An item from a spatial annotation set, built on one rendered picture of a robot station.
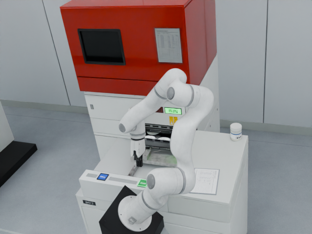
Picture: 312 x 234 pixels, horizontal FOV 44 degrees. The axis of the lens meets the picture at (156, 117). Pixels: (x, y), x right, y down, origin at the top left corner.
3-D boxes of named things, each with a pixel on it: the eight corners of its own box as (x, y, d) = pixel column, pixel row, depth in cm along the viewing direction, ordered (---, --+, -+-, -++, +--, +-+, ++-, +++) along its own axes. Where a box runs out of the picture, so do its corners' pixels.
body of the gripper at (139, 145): (134, 131, 209) (136, 149, 213) (127, 138, 200) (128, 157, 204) (147, 132, 207) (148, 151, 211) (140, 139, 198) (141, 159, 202)
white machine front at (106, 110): (95, 133, 295) (84, 87, 274) (198, 145, 266) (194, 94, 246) (93, 135, 293) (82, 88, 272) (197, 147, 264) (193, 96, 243)
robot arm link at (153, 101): (153, 104, 174) (123, 139, 194) (174, 95, 186) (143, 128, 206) (141, 89, 176) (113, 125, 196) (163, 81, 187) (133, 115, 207)
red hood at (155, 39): (123, 49, 326) (110, -23, 295) (217, 52, 298) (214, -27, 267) (79, 91, 268) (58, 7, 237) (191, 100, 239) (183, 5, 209)
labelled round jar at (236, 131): (231, 134, 248) (231, 122, 243) (242, 135, 245) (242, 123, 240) (229, 140, 242) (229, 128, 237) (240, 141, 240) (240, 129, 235)
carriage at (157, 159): (135, 154, 261) (134, 151, 259) (186, 161, 248) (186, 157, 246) (130, 161, 254) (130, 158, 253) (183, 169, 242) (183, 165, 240)
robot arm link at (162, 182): (166, 209, 184) (194, 187, 168) (133, 211, 173) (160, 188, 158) (159, 186, 190) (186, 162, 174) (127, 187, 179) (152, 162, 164)
